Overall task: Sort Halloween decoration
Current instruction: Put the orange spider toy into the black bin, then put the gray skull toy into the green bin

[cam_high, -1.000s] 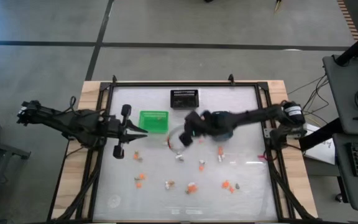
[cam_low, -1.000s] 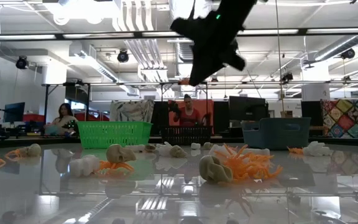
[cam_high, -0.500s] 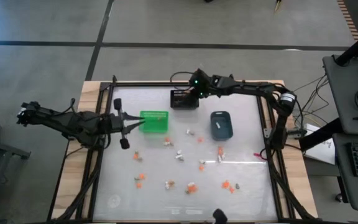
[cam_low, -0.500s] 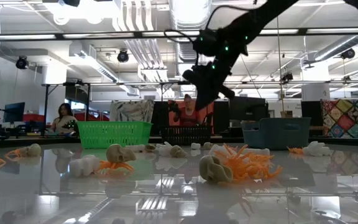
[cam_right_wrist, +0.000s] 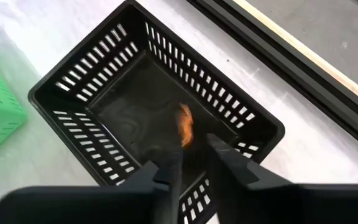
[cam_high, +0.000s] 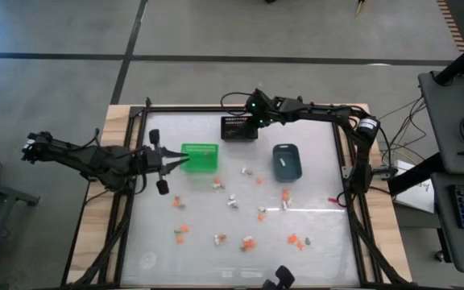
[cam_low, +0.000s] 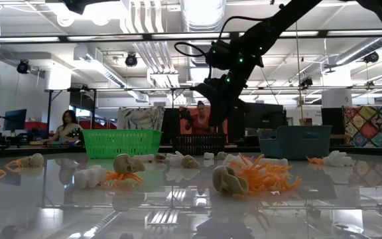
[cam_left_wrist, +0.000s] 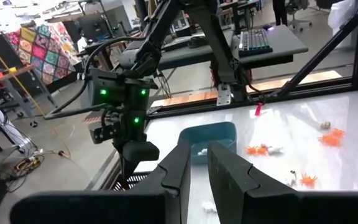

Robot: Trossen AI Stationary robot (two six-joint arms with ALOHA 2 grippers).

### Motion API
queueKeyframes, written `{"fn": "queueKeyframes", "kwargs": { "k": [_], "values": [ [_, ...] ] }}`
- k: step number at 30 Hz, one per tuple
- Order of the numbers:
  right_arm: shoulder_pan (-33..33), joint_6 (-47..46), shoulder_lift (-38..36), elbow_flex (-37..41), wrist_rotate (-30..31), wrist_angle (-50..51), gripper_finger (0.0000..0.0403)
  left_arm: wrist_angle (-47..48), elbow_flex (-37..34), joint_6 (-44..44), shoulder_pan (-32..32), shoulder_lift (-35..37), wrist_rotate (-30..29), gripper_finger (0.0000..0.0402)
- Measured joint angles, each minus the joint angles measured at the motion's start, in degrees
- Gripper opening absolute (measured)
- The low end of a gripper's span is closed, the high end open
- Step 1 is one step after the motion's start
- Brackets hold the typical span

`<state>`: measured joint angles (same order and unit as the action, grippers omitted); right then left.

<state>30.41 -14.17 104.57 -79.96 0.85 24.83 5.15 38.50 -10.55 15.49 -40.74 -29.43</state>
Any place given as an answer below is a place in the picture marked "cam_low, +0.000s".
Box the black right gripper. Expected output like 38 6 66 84
190 66 255 129

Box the person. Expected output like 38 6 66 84
43 109 85 146
184 100 216 135

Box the black plastic basket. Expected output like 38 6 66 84
172 134 227 156

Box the red-orange hanging cloth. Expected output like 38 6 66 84
178 106 229 135

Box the black panel screen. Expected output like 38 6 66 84
162 108 181 144

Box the teal plastic bin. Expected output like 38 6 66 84
256 125 333 162

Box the green plastic basket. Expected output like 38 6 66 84
81 128 163 160

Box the white round pillar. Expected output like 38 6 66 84
321 89 353 109

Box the colourful patchwork quilt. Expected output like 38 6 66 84
342 105 382 149

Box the black ceiling camera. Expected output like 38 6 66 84
298 76 314 90
125 52 139 68
362 50 380 64
15 58 32 75

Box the black overhead frame bar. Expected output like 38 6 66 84
0 30 382 43

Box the thin hanging cable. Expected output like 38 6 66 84
292 19 304 117

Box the slim silver ventilation duct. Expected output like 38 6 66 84
335 36 382 66

